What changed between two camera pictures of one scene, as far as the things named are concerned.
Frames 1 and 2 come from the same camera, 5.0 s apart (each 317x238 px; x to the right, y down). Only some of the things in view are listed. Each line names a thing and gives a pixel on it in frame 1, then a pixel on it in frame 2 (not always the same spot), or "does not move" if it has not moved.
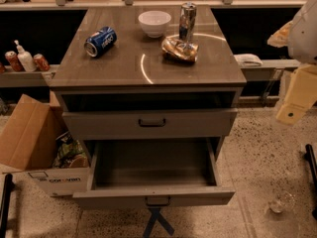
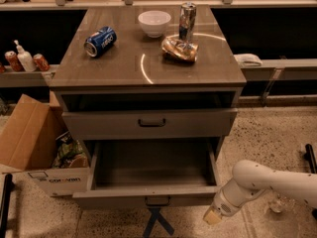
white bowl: (155, 23) does not move
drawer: (155, 173) does not move
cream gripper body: (304, 39) -> (222, 204)
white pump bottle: (26, 59) does not move
